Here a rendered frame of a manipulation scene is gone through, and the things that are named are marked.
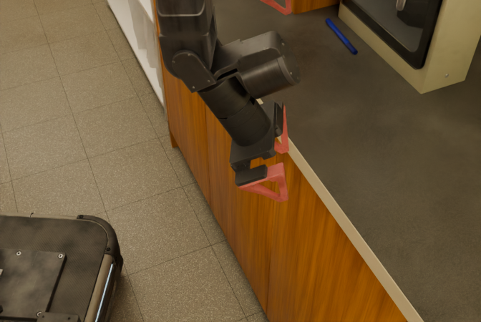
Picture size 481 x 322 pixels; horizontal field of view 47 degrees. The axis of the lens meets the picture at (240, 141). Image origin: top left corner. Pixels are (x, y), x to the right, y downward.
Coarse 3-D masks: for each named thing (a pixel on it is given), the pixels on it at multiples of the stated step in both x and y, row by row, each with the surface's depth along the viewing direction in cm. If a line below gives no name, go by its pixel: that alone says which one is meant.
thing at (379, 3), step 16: (352, 0) 122; (368, 0) 116; (384, 0) 111; (416, 0) 102; (432, 0) 98; (368, 16) 118; (384, 16) 113; (400, 16) 108; (416, 16) 104; (432, 16) 99; (384, 32) 114; (400, 32) 109; (416, 32) 105; (432, 32) 101; (400, 48) 111; (416, 48) 106; (416, 64) 108
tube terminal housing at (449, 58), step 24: (456, 0) 97; (480, 0) 100; (360, 24) 124; (456, 24) 102; (480, 24) 104; (384, 48) 118; (432, 48) 104; (456, 48) 106; (408, 72) 113; (432, 72) 108; (456, 72) 111
